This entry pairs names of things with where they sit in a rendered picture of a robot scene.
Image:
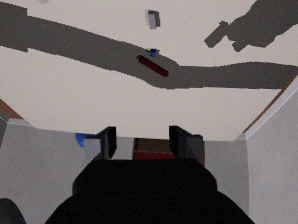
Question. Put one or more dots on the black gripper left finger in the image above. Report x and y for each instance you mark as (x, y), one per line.
(101, 146)

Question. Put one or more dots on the dark red rod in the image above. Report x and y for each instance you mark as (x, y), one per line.
(153, 66)

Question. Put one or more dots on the small blue cube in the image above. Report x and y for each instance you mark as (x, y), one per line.
(152, 52)

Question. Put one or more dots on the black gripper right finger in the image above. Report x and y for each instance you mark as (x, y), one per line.
(185, 145)

